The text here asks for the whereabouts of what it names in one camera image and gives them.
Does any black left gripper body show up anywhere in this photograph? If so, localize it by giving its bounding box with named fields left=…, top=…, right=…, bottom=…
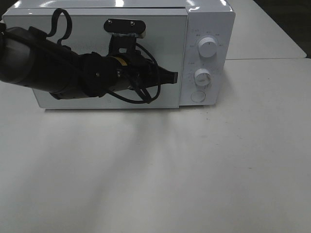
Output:
left=106, top=33, right=168, bottom=93

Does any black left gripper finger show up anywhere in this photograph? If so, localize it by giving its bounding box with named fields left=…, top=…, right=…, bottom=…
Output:
left=104, top=18, right=146, bottom=38

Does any white microwave door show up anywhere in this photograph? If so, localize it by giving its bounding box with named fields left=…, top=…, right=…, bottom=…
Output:
left=1, top=6, right=187, bottom=109

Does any white timer knob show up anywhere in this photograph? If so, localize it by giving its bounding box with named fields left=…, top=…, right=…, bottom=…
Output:
left=194, top=68, right=211, bottom=86

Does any round door release button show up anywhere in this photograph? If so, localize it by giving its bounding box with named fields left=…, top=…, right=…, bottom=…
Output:
left=191, top=91, right=206, bottom=102

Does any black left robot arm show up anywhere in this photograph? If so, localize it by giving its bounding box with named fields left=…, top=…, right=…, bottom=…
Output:
left=0, top=16, right=178, bottom=104

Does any white microwave oven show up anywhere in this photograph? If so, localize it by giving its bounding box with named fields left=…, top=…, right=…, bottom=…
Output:
left=1, top=0, right=236, bottom=108

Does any upper white power knob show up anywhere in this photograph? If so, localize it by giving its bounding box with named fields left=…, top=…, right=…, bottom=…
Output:
left=198, top=35, right=218, bottom=58

